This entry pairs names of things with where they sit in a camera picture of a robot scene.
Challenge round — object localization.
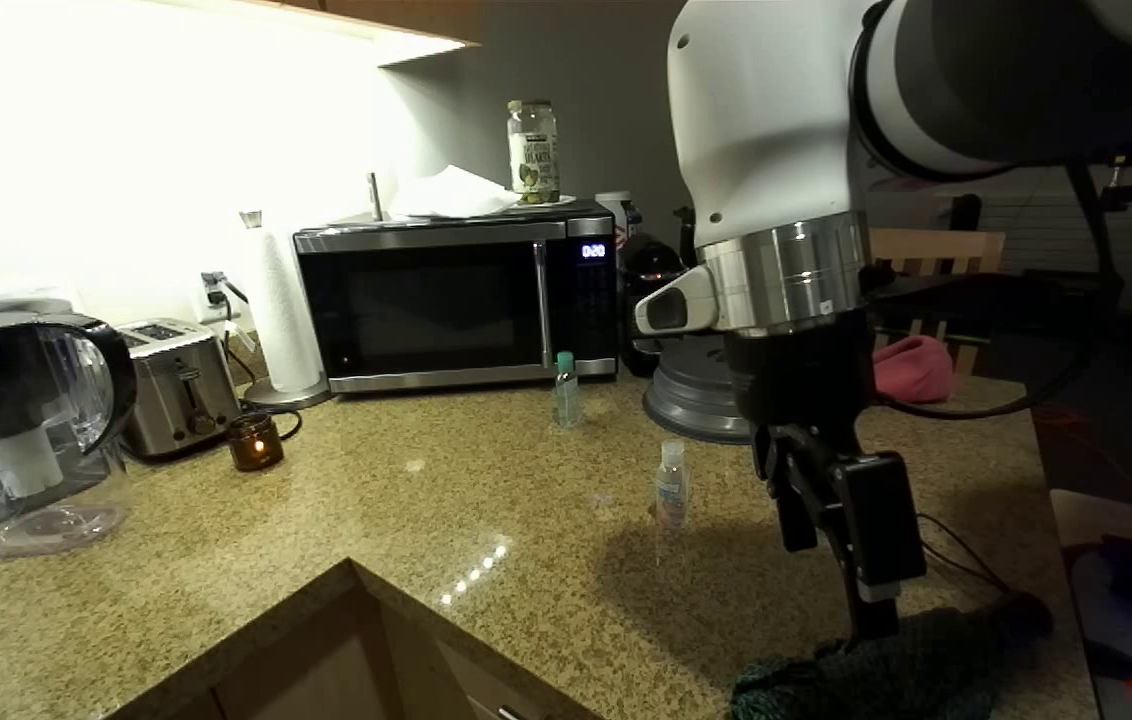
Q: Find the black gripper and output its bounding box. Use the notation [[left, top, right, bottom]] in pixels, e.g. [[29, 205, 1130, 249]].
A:
[[735, 317, 928, 645]]

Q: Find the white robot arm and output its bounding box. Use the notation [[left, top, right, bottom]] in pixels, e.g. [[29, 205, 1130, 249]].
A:
[[635, 0, 1132, 639]]

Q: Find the wooden chair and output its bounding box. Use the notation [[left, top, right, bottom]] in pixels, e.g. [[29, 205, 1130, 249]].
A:
[[869, 227, 1006, 374]]

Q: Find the clear bottle white cap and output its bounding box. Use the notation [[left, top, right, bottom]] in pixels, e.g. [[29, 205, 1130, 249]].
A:
[[653, 441, 687, 526]]

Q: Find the pink cloth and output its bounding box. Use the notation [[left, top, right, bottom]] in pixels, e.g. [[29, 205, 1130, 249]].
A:
[[872, 336, 956, 403]]

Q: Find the grey plastic plate cover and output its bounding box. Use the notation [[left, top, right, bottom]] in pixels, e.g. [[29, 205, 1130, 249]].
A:
[[643, 354, 754, 444]]

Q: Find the clear bottle green cap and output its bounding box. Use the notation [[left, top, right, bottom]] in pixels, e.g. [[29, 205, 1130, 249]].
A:
[[553, 351, 582, 428]]

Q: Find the black coffee maker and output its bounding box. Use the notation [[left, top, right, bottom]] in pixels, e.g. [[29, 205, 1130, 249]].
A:
[[619, 232, 683, 374]]

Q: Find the black stainless microwave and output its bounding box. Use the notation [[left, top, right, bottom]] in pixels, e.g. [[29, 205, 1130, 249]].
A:
[[293, 200, 619, 396]]

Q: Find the brown cabinet corner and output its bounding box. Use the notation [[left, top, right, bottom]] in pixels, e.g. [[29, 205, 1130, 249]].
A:
[[105, 563, 596, 720]]

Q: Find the glass jar on microwave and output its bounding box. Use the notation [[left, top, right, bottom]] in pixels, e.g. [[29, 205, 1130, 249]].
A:
[[509, 98, 562, 205]]

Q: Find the white paper on microwave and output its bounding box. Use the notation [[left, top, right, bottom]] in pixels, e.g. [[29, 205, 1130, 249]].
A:
[[393, 165, 515, 219]]

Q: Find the paper towel roll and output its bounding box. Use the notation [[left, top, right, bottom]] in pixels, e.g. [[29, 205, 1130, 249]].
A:
[[242, 207, 330, 406]]

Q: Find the silver toaster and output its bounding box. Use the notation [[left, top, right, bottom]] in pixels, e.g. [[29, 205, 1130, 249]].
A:
[[125, 319, 242, 461]]

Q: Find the water filter pitcher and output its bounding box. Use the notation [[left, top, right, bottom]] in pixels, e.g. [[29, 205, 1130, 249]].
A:
[[0, 300, 137, 561]]

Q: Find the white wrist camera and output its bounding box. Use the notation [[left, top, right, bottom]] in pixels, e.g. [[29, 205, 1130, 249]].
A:
[[633, 266, 716, 336]]

